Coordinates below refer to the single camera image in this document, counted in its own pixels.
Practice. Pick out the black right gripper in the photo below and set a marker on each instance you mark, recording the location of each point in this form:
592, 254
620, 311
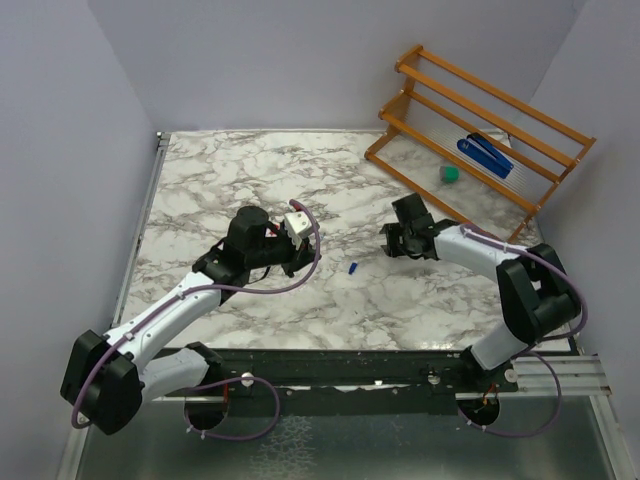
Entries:
393, 247

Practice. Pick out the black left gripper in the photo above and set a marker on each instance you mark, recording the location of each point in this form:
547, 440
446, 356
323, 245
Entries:
298, 258

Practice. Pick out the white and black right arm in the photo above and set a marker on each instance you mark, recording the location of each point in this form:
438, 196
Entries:
536, 296

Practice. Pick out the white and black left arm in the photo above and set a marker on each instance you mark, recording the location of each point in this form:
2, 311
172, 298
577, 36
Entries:
109, 376

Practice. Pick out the green cube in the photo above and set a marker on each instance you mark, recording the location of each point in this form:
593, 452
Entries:
449, 174

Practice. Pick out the blue stapler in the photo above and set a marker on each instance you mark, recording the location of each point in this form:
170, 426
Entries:
479, 149

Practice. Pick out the orange wooden rack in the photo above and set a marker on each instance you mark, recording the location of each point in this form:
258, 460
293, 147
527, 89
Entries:
439, 103

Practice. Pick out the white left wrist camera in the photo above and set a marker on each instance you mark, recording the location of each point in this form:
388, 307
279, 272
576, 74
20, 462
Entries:
298, 227

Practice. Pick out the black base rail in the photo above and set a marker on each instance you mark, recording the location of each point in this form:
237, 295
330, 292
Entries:
250, 382

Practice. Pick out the aluminium table frame rail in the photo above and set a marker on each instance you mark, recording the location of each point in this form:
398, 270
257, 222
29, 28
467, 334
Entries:
163, 140

